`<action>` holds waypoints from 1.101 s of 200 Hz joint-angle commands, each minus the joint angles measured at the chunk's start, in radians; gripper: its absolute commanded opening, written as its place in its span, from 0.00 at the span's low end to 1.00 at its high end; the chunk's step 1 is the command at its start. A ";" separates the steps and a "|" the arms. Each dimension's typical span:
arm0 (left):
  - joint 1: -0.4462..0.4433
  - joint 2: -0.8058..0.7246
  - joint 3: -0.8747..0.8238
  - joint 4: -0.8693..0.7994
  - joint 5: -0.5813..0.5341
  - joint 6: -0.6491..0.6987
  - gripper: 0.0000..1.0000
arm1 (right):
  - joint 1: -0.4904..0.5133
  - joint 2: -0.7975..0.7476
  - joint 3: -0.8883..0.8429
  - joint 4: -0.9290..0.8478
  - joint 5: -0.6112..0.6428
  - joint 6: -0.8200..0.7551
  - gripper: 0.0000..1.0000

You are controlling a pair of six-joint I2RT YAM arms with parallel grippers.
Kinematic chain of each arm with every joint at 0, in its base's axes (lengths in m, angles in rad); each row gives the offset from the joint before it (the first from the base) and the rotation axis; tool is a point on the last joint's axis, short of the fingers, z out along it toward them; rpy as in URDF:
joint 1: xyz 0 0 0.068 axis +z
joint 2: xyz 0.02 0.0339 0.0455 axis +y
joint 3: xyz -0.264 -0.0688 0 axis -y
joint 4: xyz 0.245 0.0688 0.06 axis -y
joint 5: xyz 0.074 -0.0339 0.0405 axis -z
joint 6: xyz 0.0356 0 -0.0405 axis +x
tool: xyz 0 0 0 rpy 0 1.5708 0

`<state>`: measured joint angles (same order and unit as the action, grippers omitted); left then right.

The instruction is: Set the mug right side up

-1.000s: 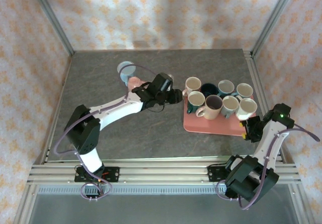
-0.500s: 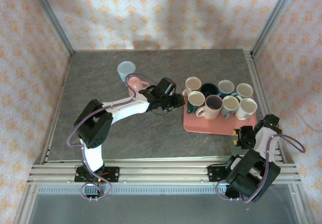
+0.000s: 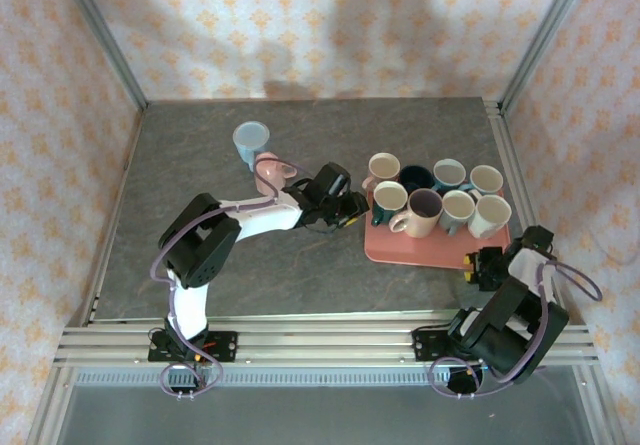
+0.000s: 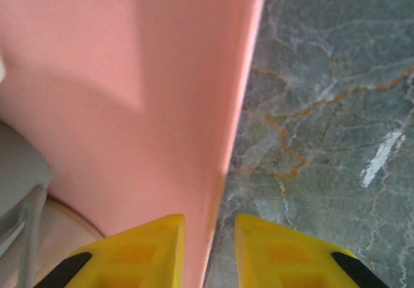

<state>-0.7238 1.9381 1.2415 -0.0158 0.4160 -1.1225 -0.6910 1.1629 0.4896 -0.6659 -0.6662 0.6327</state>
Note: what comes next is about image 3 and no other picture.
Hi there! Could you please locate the dark green mug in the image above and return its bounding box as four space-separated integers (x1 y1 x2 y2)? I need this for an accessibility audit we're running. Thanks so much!
369 180 410 229

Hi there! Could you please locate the pale pink mug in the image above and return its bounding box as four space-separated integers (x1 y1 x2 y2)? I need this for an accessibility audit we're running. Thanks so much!
360 152 402 192

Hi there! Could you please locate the grey mug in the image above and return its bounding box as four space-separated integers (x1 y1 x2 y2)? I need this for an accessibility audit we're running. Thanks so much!
438 189 476 237

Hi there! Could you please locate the pink plastic tray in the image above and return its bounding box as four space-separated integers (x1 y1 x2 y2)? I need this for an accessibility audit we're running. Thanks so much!
363 187 512 270

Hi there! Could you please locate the navy blue mug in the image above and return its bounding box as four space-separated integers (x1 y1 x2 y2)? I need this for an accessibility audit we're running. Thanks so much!
398 164 435 196

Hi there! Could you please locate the small pink mug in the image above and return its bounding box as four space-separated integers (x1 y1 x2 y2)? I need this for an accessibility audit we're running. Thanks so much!
253 151 297 192

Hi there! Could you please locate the large beige pink mug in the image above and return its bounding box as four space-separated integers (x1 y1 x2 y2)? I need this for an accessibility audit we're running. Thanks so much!
388 188 445 240

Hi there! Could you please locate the large pale blue mug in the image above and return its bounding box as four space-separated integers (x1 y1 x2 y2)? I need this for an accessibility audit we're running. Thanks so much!
232 120 272 171

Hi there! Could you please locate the grey metal panel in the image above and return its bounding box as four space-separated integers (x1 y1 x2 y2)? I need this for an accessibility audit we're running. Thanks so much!
34 384 619 445

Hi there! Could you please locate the aluminium base rail beam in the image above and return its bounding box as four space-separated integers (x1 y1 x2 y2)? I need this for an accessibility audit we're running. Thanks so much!
53 313 599 368

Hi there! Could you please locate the grey slotted cable duct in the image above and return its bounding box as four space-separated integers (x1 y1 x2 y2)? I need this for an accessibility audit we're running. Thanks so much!
74 369 587 387

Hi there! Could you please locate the aluminium frame leg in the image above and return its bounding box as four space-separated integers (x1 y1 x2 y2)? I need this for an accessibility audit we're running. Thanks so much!
24 364 76 445
573 364 627 445

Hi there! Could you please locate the aluminium upright post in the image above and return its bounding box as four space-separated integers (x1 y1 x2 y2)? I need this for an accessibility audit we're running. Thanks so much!
52 0 150 111
498 0 599 111

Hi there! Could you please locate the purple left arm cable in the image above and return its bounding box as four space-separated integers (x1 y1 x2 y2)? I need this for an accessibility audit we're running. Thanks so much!
151 157 304 400

